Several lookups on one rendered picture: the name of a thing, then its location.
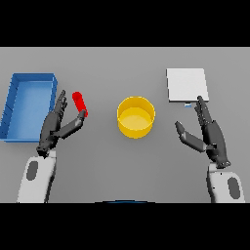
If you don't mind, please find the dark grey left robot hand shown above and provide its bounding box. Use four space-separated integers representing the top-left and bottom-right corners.
35 89 87 159

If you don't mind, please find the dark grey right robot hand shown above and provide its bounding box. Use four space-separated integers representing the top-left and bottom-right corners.
174 95 232 170

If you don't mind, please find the red beaker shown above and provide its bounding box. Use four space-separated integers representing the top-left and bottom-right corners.
71 91 89 118

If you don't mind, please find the pale square measuring scale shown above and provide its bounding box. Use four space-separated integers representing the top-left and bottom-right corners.
166 67 210 108

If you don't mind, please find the yellow bowl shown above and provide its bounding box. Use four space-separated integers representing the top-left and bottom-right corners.
116 96 156 140

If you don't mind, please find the blue plastic tray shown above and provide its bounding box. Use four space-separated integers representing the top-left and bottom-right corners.
0 72 60 144

